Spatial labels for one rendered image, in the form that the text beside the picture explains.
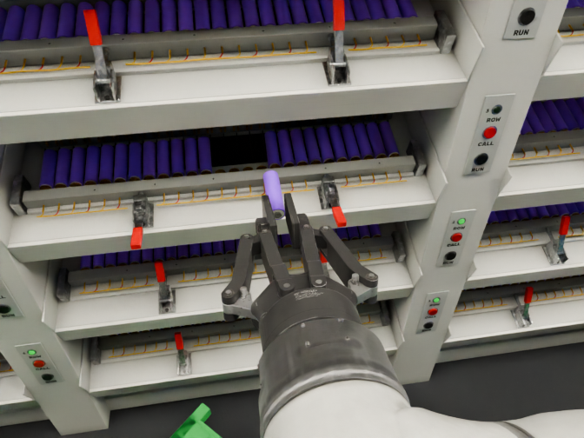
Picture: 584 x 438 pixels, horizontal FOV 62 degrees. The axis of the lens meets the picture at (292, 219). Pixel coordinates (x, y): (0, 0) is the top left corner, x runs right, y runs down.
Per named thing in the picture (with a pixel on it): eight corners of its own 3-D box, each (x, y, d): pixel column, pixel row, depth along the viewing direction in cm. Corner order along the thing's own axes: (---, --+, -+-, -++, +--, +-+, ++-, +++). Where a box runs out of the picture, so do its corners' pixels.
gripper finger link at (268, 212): (278, 250, 48) (270, 251, 48) (268, 217, 55) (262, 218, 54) (276, 224, 47) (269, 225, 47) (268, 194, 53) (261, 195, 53)
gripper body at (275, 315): (382, 312, 32) (347, 240, 40) (254, 328, 31) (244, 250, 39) (375, 391, 36) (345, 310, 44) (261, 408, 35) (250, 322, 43)
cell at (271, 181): (273, 168, 57) (281, 208, 53) (281, 176, 58) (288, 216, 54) (260, 174, 57) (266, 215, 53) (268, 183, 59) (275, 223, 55)
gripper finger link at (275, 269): (300, 327, 39) (282, 330, 39) (270, 254, 49) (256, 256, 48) (299, 288, 37) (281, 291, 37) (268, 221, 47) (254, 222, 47)
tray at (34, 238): (428, 218, 76) (447, 182, 68) (20, 262, 69) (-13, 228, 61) (395, 122, 86) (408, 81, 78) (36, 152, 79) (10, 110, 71)
